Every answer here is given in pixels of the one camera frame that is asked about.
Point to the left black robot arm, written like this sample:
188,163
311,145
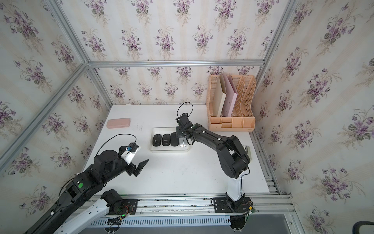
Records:
79,190

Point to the pink rectangular case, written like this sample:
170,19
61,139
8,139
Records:
118,123

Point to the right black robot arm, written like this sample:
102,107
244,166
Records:
232,156

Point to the small black mouse with logo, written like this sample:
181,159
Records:
157,140

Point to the beige folder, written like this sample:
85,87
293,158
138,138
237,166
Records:
219,97

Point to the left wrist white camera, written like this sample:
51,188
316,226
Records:
127,153

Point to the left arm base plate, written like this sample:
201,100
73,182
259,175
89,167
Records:
123,207

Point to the silver slim mouse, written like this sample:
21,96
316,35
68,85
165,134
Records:
183,142

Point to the peach desk file organizer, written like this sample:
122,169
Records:
242,119

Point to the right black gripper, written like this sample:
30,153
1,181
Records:
177,132

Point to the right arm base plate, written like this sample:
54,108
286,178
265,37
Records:
227,205

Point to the black slim mouse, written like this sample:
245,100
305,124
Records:
174,140

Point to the small silver object at edge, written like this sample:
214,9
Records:
247,149

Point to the aluminium rail frame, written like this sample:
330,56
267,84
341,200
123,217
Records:
188,206

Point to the pink folder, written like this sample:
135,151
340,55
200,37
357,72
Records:
230,97

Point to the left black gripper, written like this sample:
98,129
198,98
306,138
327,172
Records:
132,167

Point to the white storage box tray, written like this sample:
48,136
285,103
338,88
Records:
166,149

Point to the white vent grille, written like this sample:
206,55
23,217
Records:
163,221

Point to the black rounded wireless mouse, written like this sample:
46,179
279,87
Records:
166,140

